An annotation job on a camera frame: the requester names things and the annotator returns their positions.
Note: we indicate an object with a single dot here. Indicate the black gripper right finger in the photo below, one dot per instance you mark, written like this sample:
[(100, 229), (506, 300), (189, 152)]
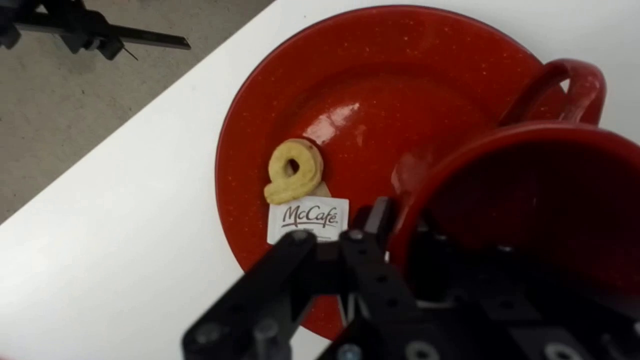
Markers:
[(442, 267)]

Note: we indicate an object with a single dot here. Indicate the black metal stand base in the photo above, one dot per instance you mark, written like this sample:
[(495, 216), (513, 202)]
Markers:
[(72, 27)]

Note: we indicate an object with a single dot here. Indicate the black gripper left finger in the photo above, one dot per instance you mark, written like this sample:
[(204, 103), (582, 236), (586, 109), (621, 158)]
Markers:
[(300, 293)]

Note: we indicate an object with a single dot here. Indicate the white McCafe sugar packet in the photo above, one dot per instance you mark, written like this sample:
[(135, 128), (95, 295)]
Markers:
[(306, 216)]

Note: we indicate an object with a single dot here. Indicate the red round plate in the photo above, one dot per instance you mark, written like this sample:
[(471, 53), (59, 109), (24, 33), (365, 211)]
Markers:
[(372, 100)]

